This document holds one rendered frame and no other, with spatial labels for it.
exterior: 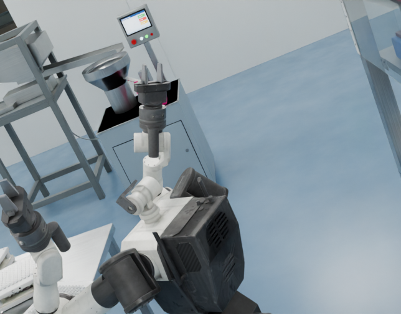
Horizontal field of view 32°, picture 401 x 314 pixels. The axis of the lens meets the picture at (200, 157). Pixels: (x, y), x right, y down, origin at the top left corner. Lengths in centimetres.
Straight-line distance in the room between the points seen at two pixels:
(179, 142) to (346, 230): 146
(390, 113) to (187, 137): 248
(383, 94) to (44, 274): 134
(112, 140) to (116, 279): 307
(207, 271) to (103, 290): 28
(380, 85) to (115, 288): 121
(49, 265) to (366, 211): 257
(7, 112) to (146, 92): 368
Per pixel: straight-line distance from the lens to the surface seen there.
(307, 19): 749
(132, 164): 493
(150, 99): 221
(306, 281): 373
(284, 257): 398
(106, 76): 489
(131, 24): 502
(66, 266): 300
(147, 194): 199
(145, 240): 194
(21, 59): 565
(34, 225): 180
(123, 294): 186
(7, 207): 173
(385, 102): 255
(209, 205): 197
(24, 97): 585
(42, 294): 198
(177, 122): 480
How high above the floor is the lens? 208
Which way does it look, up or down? 21 degrees down
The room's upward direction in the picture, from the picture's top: 24 degrees counter-clockwise
